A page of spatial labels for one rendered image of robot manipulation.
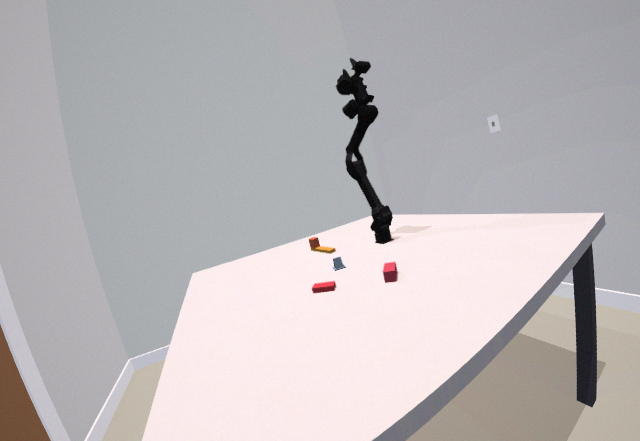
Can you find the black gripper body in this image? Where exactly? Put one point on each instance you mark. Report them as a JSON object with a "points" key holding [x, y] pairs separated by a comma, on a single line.
{"points": [[360, 67]]}

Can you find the orange bar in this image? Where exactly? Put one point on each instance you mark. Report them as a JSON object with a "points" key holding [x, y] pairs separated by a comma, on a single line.
{"points": [[315, 246]]}

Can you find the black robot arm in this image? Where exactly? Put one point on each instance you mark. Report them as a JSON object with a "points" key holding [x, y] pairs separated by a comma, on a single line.
{"points": [[382, 215]]}

